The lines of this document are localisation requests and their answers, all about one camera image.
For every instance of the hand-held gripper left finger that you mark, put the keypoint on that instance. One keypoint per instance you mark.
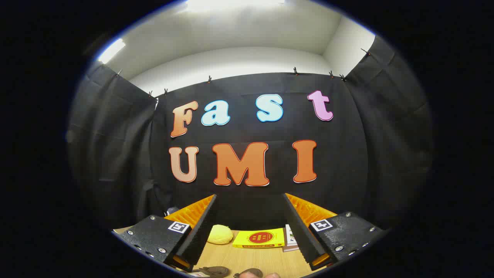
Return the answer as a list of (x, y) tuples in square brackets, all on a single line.
[(200, 231)]

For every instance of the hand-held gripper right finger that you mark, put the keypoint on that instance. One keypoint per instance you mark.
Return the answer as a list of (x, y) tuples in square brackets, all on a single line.
[(299, 227)]

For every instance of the brown fuzzy shoe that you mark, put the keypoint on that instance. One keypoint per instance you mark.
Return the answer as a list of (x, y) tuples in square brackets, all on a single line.
[(250, 272), (212, 271)]

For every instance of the white book with illustrated cover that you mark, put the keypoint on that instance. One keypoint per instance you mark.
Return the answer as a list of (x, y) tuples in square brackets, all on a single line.
[(290, 233)]

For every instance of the yellow bun-shaped plush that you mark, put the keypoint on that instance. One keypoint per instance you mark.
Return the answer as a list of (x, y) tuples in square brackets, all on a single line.
[(220, 234)]

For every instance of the brown-edged book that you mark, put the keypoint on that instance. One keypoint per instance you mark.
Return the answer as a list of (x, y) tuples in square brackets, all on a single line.
[(289, 248)]

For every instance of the yellow book with red circle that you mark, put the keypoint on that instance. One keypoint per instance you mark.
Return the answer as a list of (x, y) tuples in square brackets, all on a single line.
[(258, 238)]

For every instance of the row of black cloth clips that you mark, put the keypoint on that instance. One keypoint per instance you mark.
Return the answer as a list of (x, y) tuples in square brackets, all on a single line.
[(295, 71)]

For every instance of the ceiling light panel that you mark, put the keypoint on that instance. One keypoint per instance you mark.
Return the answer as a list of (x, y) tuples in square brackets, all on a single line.
[(112, 50), (235, 4)]

